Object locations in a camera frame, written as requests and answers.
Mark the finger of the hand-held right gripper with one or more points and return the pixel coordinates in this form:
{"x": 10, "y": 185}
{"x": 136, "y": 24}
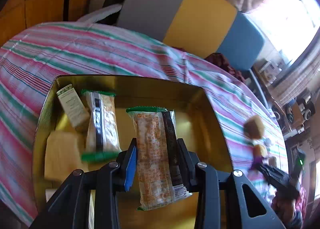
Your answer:
{"x": 275, "y": 176}

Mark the purple snack packet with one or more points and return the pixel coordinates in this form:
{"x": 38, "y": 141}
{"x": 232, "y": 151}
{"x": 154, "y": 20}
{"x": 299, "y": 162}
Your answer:
{"x": 258, "y": 162}

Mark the dark red cloth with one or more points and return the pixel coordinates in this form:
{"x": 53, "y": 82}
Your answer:
{"x": 220, "y": 61}

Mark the yellow bun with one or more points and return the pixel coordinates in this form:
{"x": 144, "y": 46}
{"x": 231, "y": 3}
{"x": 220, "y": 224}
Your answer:
{"x": 261, "y": 150}

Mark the white cracker packet black stripe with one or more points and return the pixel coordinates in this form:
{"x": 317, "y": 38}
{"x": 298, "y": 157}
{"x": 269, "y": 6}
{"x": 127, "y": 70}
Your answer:
{"x": 102, "y": 124}

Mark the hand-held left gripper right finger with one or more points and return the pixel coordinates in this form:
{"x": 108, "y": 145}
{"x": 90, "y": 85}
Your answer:
{"x": 186, "y": 169}

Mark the person's pink clothing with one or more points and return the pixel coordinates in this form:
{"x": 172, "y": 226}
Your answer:
{"x": 287, "y": 209}

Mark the white printed carton box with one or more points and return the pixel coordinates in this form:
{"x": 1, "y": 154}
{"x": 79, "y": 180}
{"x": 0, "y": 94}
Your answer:
{"x": 51, "y": 195}

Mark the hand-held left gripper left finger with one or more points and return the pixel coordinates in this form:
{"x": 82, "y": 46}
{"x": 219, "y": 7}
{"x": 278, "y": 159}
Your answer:
{"x": 131, "y": 169}

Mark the wooden side table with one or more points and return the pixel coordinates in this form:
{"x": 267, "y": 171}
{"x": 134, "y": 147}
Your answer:
{"x": 287, "y": 129}

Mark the gold metal tin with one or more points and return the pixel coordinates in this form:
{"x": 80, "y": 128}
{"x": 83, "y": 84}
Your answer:
{"x": 195, "y": 119}

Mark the orange print cracker packet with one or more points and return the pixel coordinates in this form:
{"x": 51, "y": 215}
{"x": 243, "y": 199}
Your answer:
{"x": 152, "y": 159}

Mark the small white green box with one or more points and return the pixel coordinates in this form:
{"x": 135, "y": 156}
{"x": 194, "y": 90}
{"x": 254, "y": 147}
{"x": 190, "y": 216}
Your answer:
{"x": 72, "y": 109}

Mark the striped tablecloth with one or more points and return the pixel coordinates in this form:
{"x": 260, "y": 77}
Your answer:
{"x": 75, "y": 49}

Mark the grey yellow blue chair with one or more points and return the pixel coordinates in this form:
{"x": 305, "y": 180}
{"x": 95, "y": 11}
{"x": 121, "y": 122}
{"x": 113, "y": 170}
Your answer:
{"x": 200, "y": 19}

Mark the yellow cake slice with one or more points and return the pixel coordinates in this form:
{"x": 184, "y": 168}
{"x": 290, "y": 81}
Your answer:
{"x": 62, "y": 154}

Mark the small cake piece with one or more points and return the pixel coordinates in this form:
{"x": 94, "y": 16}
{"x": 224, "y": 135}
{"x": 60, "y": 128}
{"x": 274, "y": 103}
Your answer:
{"x": 273, "y": 161}

